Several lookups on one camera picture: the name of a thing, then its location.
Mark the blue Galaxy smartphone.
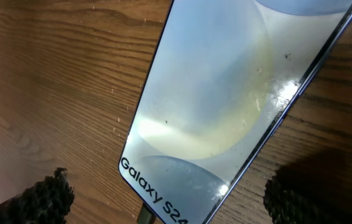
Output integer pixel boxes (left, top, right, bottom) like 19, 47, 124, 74
119, 0, 352, 224

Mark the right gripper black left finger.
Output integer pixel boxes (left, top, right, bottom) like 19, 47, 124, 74
0, 167, 75, 224

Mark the black USB charging cable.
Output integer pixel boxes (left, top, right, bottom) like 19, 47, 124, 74
136, 202, 157, 224

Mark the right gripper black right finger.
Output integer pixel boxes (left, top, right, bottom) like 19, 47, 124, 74
262, 149, 352, 224

